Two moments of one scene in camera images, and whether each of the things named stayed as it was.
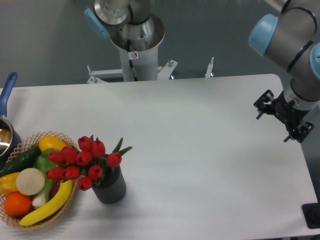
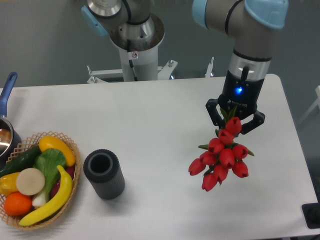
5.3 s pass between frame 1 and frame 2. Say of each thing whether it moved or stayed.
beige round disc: stayed
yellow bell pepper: stayed
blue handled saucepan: stayed
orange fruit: stayed
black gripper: moved
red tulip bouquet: moved
